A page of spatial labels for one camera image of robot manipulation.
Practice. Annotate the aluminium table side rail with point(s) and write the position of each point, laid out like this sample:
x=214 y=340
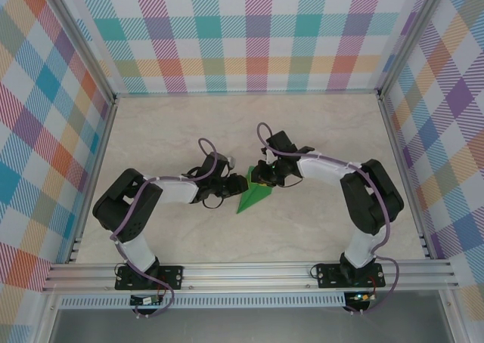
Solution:
x=93 y=180
x=404 y=177

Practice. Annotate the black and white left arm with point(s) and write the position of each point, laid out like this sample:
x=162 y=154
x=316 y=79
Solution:
x=138 y=248

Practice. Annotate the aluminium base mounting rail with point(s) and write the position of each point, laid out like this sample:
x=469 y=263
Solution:
x=246 y=275

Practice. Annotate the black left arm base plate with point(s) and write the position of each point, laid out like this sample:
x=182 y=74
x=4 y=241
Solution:
x=172 y=277

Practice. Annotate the green square paper sheet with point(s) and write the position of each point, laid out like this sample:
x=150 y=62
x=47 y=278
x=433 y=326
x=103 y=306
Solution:
x=251 y=201

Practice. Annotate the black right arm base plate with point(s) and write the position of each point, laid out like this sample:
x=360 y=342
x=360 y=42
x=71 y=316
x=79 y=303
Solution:
x=329 y=275

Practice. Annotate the aluminium frame post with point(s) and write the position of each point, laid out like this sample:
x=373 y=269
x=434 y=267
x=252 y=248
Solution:
x=410 y=37
x=81 y=41

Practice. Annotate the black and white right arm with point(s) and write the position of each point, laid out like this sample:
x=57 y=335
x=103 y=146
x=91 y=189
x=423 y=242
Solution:
x=361 y=245

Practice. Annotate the thin aluminium wall rail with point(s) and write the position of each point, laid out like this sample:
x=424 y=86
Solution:
x=246 y=93

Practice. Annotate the grey metal shelf panel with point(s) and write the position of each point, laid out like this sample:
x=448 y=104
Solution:
x=246 y=328

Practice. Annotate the small circuit board green light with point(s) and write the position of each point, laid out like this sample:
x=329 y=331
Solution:
x=361 y=297

